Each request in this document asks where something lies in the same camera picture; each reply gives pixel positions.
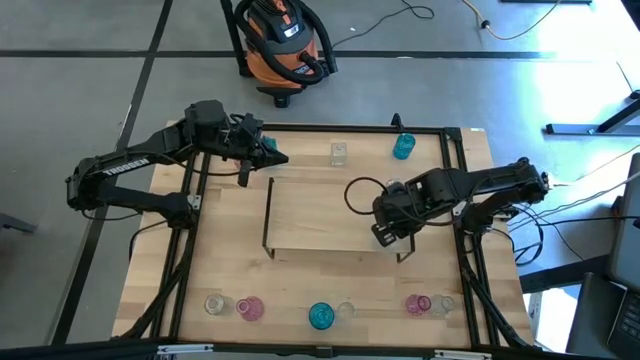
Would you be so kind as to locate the pink lobed flared-rim vase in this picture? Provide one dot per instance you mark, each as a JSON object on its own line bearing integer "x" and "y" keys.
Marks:
{"x": 252, "y": 310}

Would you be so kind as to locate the blue embossed glass vase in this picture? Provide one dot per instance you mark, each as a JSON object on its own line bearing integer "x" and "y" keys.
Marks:
{"x": 321, "y": 316}

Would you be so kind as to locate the black desk foot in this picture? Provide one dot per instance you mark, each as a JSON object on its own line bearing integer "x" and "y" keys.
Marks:
{"x": 575, "y": 129}

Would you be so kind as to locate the black aluminium table frame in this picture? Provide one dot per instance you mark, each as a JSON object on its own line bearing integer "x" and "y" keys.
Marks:
{"x": 350, "y": 128}

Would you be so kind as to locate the orange black shop vacuum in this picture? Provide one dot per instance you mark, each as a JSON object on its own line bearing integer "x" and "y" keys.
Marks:
{"x": 270, "y": 75}

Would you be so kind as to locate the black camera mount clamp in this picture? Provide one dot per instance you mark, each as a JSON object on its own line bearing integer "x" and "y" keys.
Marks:
{"x": 397, "y": 122}

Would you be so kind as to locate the black desk crossbar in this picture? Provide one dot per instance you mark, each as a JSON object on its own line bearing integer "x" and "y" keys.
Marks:
{"x": 550, "y": 280}

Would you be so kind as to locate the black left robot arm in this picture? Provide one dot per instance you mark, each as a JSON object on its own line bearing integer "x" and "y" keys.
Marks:
{"x": 125, "y": 165}

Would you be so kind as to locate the grey monitor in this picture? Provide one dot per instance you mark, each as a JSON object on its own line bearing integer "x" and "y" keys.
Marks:
{"x": 627, "y": 240}

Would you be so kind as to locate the silver frame bracket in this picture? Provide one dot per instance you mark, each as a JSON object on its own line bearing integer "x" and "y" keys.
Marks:
{"x": 185, "y": 348}
{"x": 462, "y": 355}

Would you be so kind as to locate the blue narrow-neck glass vase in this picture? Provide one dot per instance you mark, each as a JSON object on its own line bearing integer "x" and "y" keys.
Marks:
{"x": 404, "y": 146}

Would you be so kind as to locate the pink ribbed glass vase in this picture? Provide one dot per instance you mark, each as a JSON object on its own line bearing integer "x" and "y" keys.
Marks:
{"x": 415, "y": 305}

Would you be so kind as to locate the black keyboard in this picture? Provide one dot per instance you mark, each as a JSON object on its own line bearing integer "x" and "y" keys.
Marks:
{"x": 627, "y": 325}

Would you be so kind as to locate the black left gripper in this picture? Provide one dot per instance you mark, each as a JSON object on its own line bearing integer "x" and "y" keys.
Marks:
{"x": 240, "y": 145}

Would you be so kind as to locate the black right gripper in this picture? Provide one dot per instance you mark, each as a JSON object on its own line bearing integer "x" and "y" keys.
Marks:
{"x": 395, "y": 210}

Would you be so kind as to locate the wooden shelf black metal legs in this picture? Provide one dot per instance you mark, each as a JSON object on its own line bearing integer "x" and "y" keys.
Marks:
{"x": 310, "y": 215}

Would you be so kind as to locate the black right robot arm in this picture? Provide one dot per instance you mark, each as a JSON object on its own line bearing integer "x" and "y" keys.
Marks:
{"x": 490, "y": 180}

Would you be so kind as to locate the clear square glass vase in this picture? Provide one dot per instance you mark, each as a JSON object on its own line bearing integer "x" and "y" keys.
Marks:
{"x": 338, "y": 155}

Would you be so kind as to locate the grey floor object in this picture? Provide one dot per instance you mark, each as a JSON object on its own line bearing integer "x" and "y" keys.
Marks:
{"x": 15, "y": 222}

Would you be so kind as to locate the white power adapter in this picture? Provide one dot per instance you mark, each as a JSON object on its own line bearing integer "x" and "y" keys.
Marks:
{"x": 548, "y": 180}

